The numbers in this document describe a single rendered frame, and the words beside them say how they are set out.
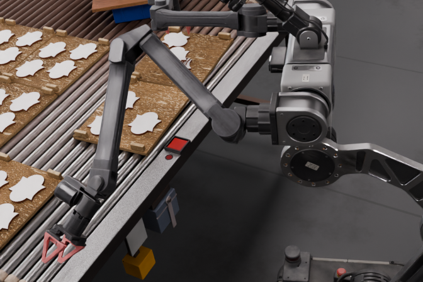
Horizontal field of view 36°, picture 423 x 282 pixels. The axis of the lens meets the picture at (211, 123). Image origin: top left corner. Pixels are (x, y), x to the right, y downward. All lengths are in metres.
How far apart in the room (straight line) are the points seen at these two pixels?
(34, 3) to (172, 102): 1.37
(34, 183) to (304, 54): 1.17
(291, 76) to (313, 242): 1.68
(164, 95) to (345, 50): 2.11
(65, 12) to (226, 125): 2.07
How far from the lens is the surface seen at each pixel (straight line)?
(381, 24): 4.87
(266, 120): 1.67
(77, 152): 2.60
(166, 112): 2.64
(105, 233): 2.25
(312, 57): 1.79
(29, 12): 3.70
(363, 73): 4.35
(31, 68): 3.13
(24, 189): 2.48
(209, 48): 2.98
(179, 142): 2.49
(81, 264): 2.19
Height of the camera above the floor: 2.53
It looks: 39 degrees down
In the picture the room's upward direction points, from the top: 10 degrees counter-clockwise
